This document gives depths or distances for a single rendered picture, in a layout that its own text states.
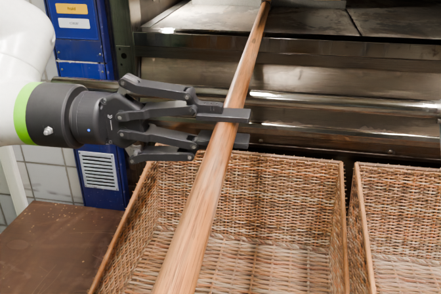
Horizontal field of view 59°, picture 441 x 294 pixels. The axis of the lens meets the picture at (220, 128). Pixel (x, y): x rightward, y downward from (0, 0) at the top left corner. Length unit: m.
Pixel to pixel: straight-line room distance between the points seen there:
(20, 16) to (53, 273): 0.78
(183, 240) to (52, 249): 1.00
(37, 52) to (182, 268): 0.45
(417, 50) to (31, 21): 0.85
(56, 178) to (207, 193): 1.14
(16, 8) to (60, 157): 0.82
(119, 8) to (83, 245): 0.70
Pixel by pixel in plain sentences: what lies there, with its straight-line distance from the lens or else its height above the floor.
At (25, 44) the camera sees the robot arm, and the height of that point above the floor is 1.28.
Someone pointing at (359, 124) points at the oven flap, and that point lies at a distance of 1.12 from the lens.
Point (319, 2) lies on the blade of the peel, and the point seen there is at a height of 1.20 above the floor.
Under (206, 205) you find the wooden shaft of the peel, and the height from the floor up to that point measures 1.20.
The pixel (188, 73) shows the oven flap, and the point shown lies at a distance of 1.13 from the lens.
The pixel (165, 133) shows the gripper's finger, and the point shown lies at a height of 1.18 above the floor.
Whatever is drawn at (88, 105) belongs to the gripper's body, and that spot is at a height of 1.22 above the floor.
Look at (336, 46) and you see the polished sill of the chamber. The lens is 1.05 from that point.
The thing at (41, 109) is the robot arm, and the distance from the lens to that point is 0.57.
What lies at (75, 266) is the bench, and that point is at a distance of 1.24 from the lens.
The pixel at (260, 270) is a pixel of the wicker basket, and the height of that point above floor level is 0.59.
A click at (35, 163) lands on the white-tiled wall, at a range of 1.49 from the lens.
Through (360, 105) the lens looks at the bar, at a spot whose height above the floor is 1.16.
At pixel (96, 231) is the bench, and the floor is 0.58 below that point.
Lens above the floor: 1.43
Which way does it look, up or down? 27 degrees down
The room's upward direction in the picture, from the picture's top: straight up
